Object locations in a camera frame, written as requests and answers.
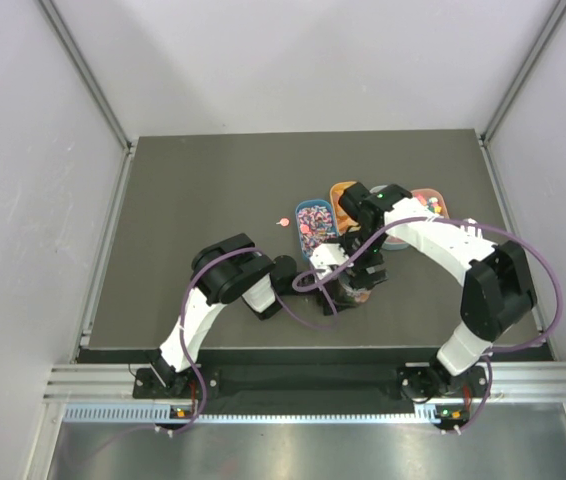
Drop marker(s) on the aluminium frame post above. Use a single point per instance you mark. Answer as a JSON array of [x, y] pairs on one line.
[[523, 73], [57, 23]]

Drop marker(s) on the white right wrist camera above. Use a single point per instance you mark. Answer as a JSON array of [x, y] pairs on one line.
[[328, 257]]

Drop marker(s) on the aluminium front frame rail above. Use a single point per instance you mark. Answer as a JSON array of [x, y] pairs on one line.
[[513, 382]]

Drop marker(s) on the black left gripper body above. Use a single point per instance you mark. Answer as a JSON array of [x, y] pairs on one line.
[[327, 293]]

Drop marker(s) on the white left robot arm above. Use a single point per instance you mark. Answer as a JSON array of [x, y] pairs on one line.
[[222, 273]]

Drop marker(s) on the aluminium left frame post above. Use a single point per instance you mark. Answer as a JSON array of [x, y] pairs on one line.
[[57, 23]]

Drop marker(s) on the aluminium right frame post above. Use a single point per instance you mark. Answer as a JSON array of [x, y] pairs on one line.
[[523, 73]]

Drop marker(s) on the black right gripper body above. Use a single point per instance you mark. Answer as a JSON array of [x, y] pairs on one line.
[[368, 259]]

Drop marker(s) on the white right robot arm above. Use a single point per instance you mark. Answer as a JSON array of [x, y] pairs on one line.
[[497, 286]]

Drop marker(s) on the light blue candy tray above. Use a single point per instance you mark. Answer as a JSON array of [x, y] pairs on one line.
[[391, 243]]

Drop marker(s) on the pink candy tray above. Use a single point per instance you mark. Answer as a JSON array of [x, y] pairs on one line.
[[432, 200]]

